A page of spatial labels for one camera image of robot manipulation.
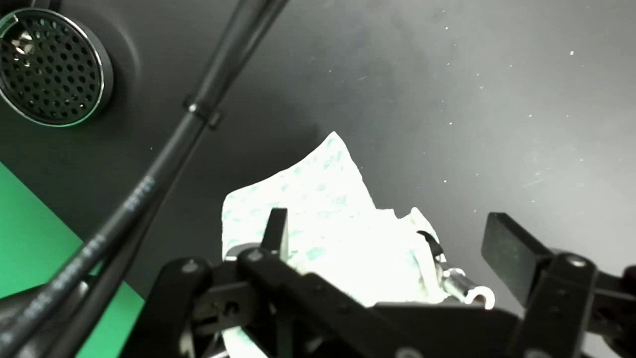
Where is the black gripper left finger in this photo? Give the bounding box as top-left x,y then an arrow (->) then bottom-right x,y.
121,206 -> 373,358

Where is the white towel with green print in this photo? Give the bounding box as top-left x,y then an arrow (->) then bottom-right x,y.
218,129 -> 453,358

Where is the black cable tie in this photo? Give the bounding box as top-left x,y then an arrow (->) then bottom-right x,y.
183,97 -> 224,129

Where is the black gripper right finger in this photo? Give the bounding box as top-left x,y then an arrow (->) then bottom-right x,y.
481,210 -> 636,358

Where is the black cable with white print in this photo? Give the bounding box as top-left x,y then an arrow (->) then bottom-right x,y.
0,0 -> 276,353

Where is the plain black cable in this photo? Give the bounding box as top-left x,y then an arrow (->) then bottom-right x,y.
42,0 -> 292,358

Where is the green sheet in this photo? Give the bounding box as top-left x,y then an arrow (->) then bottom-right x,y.
0,160 -> 147,358

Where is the round perforated metal grille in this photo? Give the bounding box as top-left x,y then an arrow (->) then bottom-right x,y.
0,5 -> 115,129

